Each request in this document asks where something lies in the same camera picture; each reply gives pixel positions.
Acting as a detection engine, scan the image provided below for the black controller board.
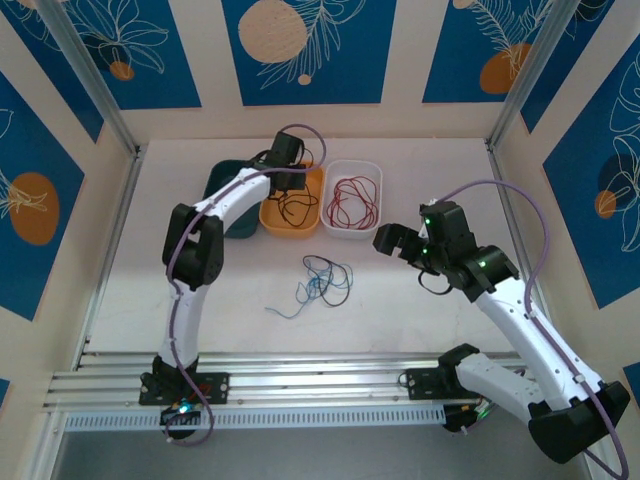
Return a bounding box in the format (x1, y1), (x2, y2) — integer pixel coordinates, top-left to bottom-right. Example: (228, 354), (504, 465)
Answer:
(159, 399), (204, 442)
(442, 397), (499, 437)

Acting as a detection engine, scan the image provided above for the blue poster orange circle fern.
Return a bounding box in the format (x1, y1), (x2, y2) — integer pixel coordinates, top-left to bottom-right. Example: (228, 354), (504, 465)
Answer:
(422, 0), (569, 105)

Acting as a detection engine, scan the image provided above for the blue poster orange oval plant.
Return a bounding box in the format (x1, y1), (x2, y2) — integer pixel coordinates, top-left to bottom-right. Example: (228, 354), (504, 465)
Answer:
(0, 72), (86, 322)

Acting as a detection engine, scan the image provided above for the blue poster small orange dot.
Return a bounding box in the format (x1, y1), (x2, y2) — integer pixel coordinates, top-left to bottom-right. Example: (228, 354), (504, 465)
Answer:
(49, 0), (204, 111)

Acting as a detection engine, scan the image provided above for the orange plastic bin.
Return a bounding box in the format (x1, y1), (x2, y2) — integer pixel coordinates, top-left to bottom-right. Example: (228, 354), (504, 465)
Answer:
(259, 162), (326, 239)

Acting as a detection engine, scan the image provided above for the white plastic bin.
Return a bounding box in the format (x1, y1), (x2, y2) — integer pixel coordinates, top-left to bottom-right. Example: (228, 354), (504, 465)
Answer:
(322, 158), (385, 241)

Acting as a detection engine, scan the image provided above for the thin black cable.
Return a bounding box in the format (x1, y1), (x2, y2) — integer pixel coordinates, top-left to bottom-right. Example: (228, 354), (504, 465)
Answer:
(271, 174), (320, 229)
(302, 254), (351, 308)

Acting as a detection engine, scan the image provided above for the blue poster dark circle leaf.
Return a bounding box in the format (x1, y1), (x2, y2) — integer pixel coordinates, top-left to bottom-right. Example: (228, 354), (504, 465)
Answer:
(542, 47), (640, 310)

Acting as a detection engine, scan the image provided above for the white slotted cable duct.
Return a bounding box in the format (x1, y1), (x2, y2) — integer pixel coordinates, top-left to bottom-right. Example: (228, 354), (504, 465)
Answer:
(63, 403), (447, 432)

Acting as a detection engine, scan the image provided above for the dark green plastic bin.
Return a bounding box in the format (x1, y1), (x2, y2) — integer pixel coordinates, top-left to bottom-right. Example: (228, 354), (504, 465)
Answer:
(202, 158), (262, 240)

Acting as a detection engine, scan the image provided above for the blue poster strip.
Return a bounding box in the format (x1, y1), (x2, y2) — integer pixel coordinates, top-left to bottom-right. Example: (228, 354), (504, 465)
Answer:
(519, 0), (617, 135)
(0, 0), (105, 145)

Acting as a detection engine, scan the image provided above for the thin black gripper wire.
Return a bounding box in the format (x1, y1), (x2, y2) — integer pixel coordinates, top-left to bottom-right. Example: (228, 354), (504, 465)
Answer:
(418, 271), (451, 297)

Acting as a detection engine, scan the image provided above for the aluminium side rail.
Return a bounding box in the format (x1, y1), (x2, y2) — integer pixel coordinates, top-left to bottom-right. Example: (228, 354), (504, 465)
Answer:
(484, 139), (559, 346)
(72, 144), (147, 371)

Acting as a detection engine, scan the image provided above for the thin light blue cable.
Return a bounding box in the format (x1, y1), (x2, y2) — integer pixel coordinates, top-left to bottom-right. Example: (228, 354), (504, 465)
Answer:
(264, 279), (321, 320)

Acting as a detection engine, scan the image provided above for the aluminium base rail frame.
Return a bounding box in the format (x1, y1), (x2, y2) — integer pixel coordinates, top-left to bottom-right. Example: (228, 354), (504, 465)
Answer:
(42, 351), (599, 412)

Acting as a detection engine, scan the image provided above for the blue poster cream circle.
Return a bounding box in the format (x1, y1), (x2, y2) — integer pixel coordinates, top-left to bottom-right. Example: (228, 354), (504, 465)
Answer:
(222, 0), (399, 107)

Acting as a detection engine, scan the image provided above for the aluminium corner post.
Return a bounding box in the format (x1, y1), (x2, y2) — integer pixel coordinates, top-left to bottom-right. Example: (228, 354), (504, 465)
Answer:
(489, 0), (574, 151)
(37, 0), (141, 157)

